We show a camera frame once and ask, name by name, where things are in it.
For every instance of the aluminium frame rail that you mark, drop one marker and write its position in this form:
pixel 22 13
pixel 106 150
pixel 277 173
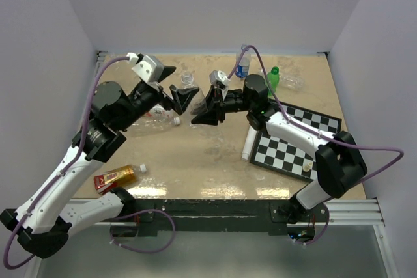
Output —
pixel 365 212

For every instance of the green plastic bottle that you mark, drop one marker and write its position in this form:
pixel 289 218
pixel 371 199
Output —
pixel 273 77

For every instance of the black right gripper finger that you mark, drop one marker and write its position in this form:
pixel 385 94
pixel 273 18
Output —
pixel 213 114
pixel 211 99

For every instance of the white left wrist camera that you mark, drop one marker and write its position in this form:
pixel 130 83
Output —
pixel 147 67

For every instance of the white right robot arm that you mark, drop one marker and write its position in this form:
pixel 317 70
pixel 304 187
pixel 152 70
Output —
pixel 339 164

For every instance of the clear bottle back left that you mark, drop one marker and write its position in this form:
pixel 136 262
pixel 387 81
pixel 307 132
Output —
pixel 115 62

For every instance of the black white chessboard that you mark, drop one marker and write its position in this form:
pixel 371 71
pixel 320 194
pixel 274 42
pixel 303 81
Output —
pixel 278 155

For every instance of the clear bottle lying right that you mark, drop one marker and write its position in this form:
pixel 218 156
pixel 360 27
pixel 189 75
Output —
pixel 290 82

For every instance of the white microphone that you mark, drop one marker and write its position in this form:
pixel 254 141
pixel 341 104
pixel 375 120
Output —
pixel 248 144

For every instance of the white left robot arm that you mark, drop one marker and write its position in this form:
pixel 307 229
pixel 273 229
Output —
pixel 43 224

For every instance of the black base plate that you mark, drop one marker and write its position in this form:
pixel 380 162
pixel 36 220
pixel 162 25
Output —
pixel 221 215

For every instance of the gold label drink bottle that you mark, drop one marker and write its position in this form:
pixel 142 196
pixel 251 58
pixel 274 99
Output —
pixel 119 177

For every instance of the blue label water bottle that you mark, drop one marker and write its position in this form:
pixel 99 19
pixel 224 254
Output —
pixel 244 65

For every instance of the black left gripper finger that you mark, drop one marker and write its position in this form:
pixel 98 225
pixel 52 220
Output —
pixel 166 72
pixel 181 98

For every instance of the clear crushed bottle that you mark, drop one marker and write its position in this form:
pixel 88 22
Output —
pixel 150 126

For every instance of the green tea label bottle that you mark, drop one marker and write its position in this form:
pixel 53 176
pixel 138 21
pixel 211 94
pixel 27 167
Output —
pixel 158 112

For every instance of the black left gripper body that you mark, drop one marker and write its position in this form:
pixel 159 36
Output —
pixel 143 99

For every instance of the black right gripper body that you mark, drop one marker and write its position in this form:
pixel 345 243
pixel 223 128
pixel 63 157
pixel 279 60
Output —
pixel 234 102

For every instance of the cream chess piece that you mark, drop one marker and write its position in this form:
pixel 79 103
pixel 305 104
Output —
pixel 307 166

